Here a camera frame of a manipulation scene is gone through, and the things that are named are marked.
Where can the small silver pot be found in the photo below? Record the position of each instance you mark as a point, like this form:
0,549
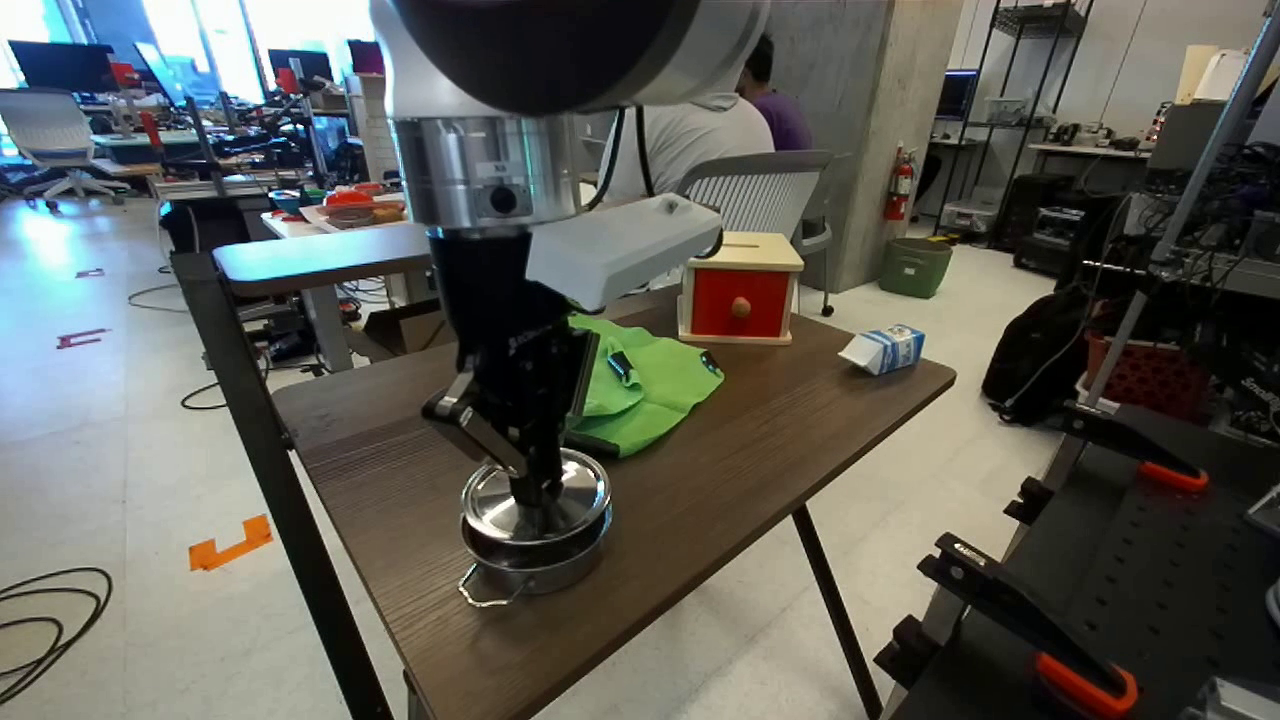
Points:
507,572

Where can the brown folding table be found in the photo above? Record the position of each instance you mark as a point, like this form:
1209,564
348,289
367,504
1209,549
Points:
358,479

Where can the red fire extinguisher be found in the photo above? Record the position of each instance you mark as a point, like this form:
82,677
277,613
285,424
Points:
902,184

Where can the seated person white shirt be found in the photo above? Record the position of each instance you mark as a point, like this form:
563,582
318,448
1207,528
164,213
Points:
659,144

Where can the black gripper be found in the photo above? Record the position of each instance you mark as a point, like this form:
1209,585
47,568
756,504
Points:
521,358

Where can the white mesh office chair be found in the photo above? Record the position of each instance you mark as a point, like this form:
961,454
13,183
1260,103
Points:
767,192

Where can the orange black clamp near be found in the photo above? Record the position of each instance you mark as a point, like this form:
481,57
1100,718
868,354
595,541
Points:
1060,660

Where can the orange black clamp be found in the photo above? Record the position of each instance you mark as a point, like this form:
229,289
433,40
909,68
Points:
1154,462
1060,660

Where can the wooden box red drawer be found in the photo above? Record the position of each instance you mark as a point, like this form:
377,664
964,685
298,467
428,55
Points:
740,292

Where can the black backpack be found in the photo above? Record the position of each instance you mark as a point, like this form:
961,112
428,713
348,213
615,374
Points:
1036,358

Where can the green towel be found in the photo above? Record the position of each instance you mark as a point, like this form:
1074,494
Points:
642,384

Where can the blue white milk carton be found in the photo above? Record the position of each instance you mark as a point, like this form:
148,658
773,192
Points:
885,350

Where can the orange black clamp far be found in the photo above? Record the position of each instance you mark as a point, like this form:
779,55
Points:
1154,462

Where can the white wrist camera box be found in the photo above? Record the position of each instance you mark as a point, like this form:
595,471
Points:
602,253

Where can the silver pot lid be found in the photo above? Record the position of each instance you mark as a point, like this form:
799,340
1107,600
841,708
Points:
525,515

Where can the green storage bin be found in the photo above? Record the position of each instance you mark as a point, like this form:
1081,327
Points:
915,267

